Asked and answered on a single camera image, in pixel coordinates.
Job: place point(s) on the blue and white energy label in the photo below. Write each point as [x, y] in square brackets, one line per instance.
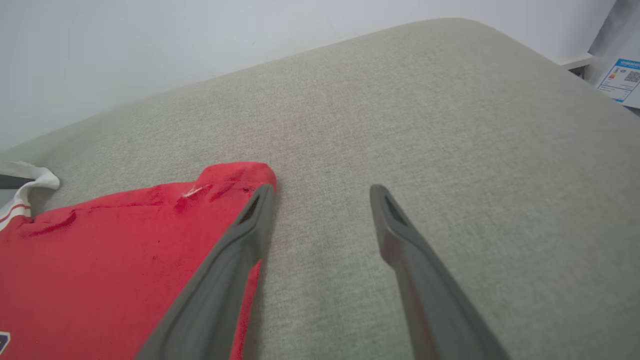
[620, 80]

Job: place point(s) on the red and white shirt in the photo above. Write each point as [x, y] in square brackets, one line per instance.
[100, 270]

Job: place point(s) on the grey fabric sofa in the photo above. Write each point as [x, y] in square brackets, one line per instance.
[400, 110]

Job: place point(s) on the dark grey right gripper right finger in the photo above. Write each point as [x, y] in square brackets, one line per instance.
[435, 305]

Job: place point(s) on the white ledge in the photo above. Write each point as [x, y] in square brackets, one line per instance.
[577, 61]

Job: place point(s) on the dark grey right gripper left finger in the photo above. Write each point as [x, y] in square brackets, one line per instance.
[210, 300]

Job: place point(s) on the white washing machine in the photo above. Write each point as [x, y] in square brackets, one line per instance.
[620, 30]

